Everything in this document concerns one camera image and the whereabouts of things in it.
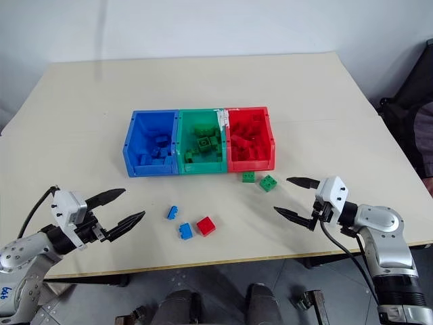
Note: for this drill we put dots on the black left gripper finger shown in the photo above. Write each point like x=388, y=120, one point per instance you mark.
x=123, y=225
x=105, y=198

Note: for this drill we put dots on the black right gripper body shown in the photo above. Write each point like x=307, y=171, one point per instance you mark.
x=323, y=211

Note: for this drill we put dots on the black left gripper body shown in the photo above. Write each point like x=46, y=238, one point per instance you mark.
x=90, y=232

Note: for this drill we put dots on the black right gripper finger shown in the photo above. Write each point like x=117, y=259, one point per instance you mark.
x=304, y=183
x=297, y=217

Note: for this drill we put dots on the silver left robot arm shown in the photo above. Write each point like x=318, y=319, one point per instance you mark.
x=20, y=257

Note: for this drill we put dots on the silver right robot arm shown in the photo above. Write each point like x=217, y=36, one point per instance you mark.
x=389, y=237

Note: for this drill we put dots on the square green toy brick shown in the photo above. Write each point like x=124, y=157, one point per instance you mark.
x=268, y=183

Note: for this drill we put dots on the narrow blue toy brick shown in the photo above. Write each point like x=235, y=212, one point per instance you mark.
x=173, y=213

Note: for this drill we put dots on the narrow green toy brick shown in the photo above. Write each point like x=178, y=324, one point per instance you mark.
x=248, y=177

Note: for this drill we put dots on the red plastic bin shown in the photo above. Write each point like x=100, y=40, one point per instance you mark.
x=250, y=165

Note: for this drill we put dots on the blue plastic bin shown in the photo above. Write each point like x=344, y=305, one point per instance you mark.
x=135, y=149

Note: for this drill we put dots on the wide blue toy brick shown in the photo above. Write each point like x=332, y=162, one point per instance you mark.
x=185, y=232

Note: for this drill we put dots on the red square toy brick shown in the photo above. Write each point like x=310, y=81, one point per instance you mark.
x=206, y=226

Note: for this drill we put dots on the dark rounded shape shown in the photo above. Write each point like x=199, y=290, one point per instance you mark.
x=265, y=304
x=179, y=306

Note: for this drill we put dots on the small green toy brick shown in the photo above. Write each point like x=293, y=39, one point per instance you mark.
x=216, y=140
x=188, y=156

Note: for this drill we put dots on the green plastic bin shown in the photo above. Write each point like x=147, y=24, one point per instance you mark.
x=199, y=167

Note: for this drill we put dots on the white tape strip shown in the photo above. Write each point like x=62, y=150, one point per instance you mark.
x=221, y=118

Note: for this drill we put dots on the green brick with round hole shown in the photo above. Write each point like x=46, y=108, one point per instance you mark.
x=204, y=144

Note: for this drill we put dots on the black chair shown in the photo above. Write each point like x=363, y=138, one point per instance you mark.
x=402, y=115

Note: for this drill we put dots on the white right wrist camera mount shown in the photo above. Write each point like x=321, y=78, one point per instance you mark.
x=333, y=191

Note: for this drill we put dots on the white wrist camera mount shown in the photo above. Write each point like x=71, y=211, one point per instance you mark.
x=333, y=191
x=66, y=210

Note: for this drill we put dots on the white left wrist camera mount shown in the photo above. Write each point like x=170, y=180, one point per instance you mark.
x=66, y=210

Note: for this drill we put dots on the black table frame beam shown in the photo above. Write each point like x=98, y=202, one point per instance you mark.
x=88, y=280
x=331, y=259

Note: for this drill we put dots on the metal floor bracket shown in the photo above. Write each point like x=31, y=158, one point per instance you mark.
x=309, y=301
x=132, y=316

